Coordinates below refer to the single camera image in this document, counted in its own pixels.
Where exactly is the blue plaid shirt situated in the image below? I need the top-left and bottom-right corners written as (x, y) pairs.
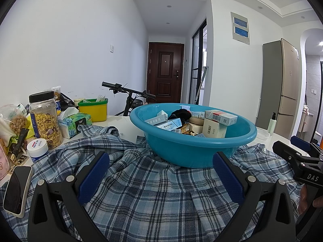
top-left (0, 125), bottom-right (311, 242)

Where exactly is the translucent pale blue box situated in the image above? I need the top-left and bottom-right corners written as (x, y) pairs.
top-left (145, 114), bottom-right (169, 127)

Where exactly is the yellow blue packet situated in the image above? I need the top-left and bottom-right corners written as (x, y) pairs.
top-left (25, 113), bottom-right (38, 140)

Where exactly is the black bicycle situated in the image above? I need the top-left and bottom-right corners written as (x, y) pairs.
top-left (102, 81), bottom-right (157, 118)

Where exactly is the pale green pump bottle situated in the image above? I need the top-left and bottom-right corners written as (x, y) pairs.
top-left (267, 112), bottom-right (277, 134)

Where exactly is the dark brown packet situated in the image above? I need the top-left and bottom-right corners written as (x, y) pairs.
top-left (9, 128), bottom-right (30, 157)

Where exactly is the cereal jar with black lid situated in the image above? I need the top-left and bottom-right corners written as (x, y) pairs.
top-left (28, 91), bottom-right (63, 150)

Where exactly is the red white box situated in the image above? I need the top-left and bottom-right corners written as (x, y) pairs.
top-left (204, 110), bottom-right (238, 126)

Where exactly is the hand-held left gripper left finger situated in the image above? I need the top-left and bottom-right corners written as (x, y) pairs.
top-left (27, 151), bottom-right (111, 242)

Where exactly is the clear snack bag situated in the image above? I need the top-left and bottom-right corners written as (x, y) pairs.
top-left (48, 86), bottom-right (62, 111)

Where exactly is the brown door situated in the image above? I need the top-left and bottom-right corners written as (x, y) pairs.
top-left (147, 42), bottom-right (185, 104)

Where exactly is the pink pouch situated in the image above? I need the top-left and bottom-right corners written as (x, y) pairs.
top-left (0, 141), bottom-right (12, 182)

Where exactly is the wall panel with blue screens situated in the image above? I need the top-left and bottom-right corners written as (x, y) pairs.
top-left (230, 12), bottom-right (251, 45)

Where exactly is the yellow bin with green rim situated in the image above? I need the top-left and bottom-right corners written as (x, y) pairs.
top-left (78, 98), bottom-right (109, 122)

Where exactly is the leaning metal pole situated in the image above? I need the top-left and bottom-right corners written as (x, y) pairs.
top-left (194, 66), bottom-right (209, 105)

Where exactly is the person's right hand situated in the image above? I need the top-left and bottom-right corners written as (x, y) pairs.
top-left (298, 185), bottom-right (323, 216)

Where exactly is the clear plastic container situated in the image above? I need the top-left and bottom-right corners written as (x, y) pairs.
top-left (256, 127), bottom-right (271, 140)

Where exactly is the grey gold refrigerator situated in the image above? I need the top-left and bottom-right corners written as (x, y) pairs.
top-left (256, 38), bottom-right (302, 140)

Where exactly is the black bag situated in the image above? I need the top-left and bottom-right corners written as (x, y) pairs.
top-left (60, 93), bottom-right (75, 107)

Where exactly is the smartphone in white case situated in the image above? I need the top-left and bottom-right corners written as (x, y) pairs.
top-left (2, 166), bottom-right (34, 218)

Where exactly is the cream cardboard box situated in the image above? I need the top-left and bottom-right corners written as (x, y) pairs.
top-left (202, 118), bottom-right (228, 139)

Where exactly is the blue white illustrated box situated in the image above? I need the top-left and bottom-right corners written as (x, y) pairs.
top-left (156, 118), bottom-right (182, 131)

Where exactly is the green tissue box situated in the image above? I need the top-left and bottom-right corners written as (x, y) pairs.
top-left (58, 106), bottom-right (92, 139)

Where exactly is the black framed glass door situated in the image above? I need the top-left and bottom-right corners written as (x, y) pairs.
top-left (192, 18), bottom-right (208, 105)

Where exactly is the black gold box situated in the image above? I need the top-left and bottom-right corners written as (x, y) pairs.
top-left (9, 154), bottom-right (32, 173)

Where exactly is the clear bag of nuts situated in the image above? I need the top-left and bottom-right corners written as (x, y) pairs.
top-left (0, 103), bottom-right (29, 142)

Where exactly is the blue plastic basin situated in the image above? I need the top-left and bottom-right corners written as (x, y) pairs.
top-left (129, 103), bottom-right (258, 168)

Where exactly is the black fluffy item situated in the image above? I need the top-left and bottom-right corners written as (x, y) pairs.
top-left (168, 108), bottom-right (192, 121)

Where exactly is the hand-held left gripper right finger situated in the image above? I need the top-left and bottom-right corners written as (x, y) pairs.
top-left (213, 151), bottom-right (296, 242)

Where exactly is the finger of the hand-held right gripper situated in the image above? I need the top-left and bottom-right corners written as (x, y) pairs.
top-left (290, 136), bottom-right (323, 157)
top-left (273, 141), bottom-right (311, 172)

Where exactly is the white jar with blue label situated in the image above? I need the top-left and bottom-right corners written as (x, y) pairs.
top-left (27, 139), bottom-right (49, 164)

